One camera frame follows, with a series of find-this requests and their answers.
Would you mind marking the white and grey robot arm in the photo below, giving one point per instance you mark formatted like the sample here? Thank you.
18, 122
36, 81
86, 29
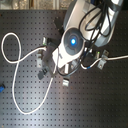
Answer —
85, 25

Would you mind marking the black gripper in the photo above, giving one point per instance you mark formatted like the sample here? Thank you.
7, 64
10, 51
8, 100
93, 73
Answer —
47, 56

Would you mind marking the blue object at edge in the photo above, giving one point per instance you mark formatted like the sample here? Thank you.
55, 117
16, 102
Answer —
1, 88

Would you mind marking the metal cable clip upper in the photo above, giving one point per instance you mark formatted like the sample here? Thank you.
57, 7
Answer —
39, 58

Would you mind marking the metal cable clip right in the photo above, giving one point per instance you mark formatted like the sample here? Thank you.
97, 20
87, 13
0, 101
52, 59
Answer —
104, 57

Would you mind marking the metal cable clip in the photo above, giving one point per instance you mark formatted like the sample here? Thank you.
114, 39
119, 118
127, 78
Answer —
65, 82
39, 58
104, 57

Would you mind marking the metal cable clip bottom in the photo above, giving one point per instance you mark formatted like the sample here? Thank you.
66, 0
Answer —
65, 82

